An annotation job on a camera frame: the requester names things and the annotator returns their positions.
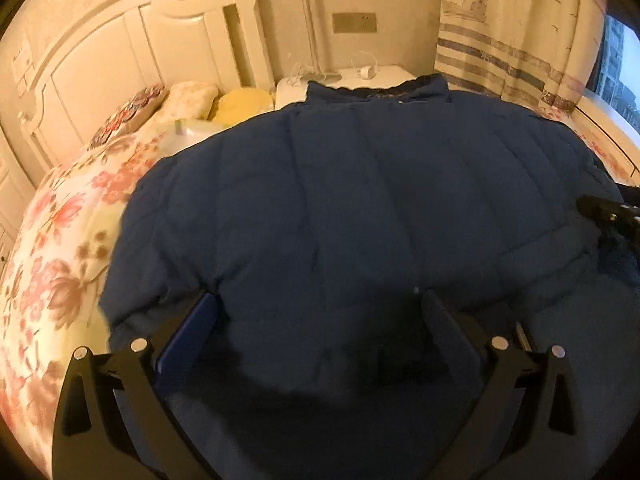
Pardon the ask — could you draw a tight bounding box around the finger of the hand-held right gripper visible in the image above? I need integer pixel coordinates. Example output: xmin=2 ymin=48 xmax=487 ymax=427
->
xmin=576 ymin=195 xmax=640 ymax=235

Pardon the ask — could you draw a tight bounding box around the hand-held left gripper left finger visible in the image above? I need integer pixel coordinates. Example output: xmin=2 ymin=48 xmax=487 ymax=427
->
xmin=51 ymin=291 xmax=221 ymax=480

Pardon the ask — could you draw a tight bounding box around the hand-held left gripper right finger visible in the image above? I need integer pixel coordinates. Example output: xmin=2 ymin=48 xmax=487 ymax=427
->
xmin=420 ymin=288 xmax=592 ymax=480

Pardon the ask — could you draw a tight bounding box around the blue quilted jacket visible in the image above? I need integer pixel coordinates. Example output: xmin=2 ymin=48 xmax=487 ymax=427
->
xmin=97 ymin=74 xmax=640 ymax=480

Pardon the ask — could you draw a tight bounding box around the window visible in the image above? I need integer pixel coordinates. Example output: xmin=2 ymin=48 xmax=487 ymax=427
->
xmin=594 ymin=10 xmax=640 ymax=132

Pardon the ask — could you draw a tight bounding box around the clear plastic bag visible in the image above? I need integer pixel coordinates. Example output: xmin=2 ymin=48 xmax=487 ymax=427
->
xmin=164 ymin=119 xmax=217 ymax=157

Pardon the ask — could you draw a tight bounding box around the printed striped curtain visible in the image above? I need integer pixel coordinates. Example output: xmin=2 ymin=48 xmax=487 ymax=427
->
xmin=433 ymin=0 xmax=609 ymax=112

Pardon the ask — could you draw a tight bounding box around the floral patterned pillow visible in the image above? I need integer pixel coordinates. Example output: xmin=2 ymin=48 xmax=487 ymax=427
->
xmin=87 ymin=85 xmax=169 ymax=151

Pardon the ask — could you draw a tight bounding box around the yellow pillow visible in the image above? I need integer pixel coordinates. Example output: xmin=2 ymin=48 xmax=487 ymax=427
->
xmin=212 ymin=87 xmax=276 ymax=127

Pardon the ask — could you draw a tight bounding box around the cream pillow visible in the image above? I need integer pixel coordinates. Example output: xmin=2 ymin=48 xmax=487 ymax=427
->
xmin=150 ymin=81 xmax=220 ymax=126

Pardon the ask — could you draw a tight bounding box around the white nightstand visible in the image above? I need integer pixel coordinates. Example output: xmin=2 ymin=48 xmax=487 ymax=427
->
xmin=275 ymin=64 xmax=419 ymax=109

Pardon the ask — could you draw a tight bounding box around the white wooden headboard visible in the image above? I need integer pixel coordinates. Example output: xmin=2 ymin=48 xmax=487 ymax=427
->
xmin=10 ymin=0 xmax=277 ymax=171

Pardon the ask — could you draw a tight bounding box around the white charger with cable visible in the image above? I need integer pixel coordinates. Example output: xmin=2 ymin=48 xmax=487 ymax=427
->
xmin=356 ymin=52 xmax=379 ymax=79

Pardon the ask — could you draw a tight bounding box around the wall switch plate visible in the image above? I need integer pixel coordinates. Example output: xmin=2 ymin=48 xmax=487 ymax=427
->
xmin=331 ymin=11 xmax=379 ymax=35

